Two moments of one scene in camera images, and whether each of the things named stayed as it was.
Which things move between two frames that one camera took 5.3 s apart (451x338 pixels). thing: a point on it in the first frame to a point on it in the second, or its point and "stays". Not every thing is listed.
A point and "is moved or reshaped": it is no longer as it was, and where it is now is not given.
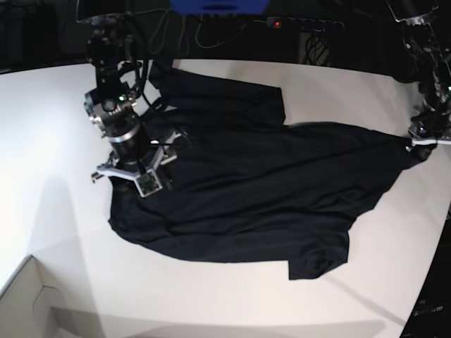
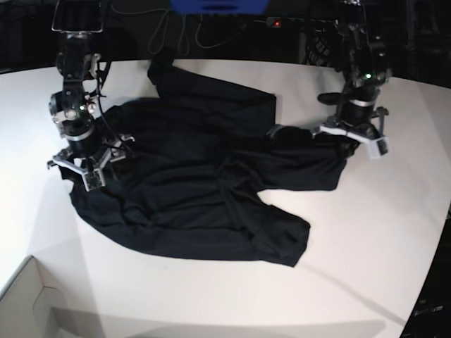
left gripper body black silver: x=135 y=156 to x=89 y=156
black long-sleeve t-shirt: x=249 y=188 is moved or reshaped
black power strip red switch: x=305 y=24 stays
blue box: x=220 y=7 stays
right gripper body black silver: x=429 y=129 to x=363 y=122
